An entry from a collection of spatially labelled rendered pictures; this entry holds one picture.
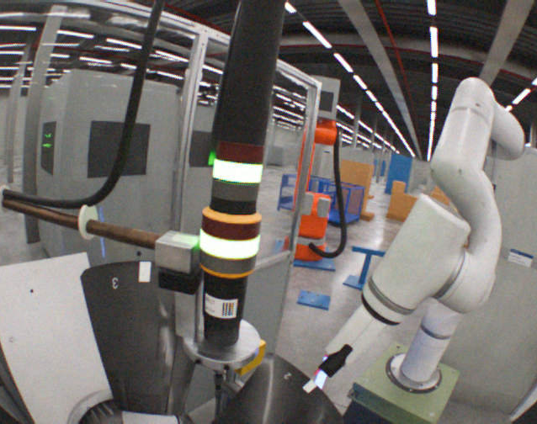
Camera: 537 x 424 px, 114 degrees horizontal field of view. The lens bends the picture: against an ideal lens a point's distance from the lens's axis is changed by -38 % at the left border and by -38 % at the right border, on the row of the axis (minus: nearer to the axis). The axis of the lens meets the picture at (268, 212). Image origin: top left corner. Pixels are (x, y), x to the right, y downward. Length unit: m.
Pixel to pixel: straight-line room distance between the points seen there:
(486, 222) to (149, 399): 0.51
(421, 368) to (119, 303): 0.82
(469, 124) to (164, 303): 0.53
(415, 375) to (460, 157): 0.70
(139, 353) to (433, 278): 0.39
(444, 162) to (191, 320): 0.38
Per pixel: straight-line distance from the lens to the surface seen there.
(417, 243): 0.34
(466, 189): 0.42
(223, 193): 0.19
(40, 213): 0.31
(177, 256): 0.21
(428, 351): 0.89
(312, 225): 4.11
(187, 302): 0.23
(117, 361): 0.42
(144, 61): 0.23
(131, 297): 0.42
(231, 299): 0.21
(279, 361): 0.59
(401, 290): 0.36
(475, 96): 0.55
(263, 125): 0.19
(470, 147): 0.45
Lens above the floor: 1.62
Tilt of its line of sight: 13 degrees down
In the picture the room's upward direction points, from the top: 8 degrees clockwise
